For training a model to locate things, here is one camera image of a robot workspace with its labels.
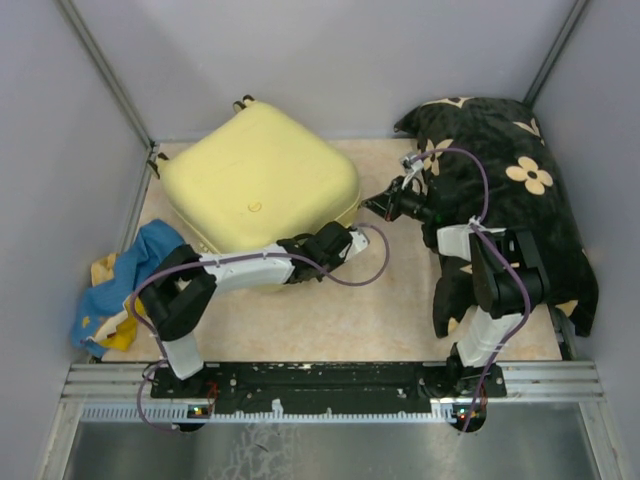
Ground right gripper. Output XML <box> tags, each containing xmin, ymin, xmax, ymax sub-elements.
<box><xmin>364</xmin><ymin>175</ymin><xmax>435</xmax><ymax>223</ymax></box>

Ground pale yellow suitcase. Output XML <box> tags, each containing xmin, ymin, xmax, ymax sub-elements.
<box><xmin>156</xmin><ymin>98</ymin><xmax>361</xmax><ymax>254</ymax></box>

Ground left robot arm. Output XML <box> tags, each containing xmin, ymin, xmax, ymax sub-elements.
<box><xmin>137</xmin><ymin>221</ymin><xmax>369</xmax><ymax>397</ymax></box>

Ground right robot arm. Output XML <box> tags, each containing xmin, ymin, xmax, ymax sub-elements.
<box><xmin>361</xmin><ymin>176</ymin><xmax>549</xmax><ymax>396</ymax></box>

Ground black floral blanket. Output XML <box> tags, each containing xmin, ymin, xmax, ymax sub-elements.
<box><xmin>394</xmin><ymin>97</ymin><xmax>599</xmax><ymax>337</ymax></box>

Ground blue patterned cloth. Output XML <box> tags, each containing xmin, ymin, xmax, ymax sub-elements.
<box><xmin>71</xmin><ymin>219</ymin><xmax>184</xmax><ymax>358</ymax></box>

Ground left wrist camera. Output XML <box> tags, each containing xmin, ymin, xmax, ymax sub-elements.
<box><xmin>343</xmin><ymin>228</ymin><xmax>370</xmax><ymax>262</ymax></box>

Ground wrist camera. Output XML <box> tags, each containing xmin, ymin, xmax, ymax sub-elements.
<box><xmin>343</xmin><ymin>228</ymin><xmax>370</xmax><ymax>262</ymax></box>
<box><xmin>399</xmin><ymin>153</ymin><xmax>425</xmax><ymax>190</ymax></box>

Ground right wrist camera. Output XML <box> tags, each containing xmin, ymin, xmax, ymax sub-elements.
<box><xmin>399</xmin><ymin>153</ymin><xmax>425</xmax><ymax>190</ymax></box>

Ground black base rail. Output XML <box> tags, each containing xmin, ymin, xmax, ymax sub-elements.
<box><xmin>151</xmin><ymin>362</ymin><xmax>483</xmax><ymax>415</ymax></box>

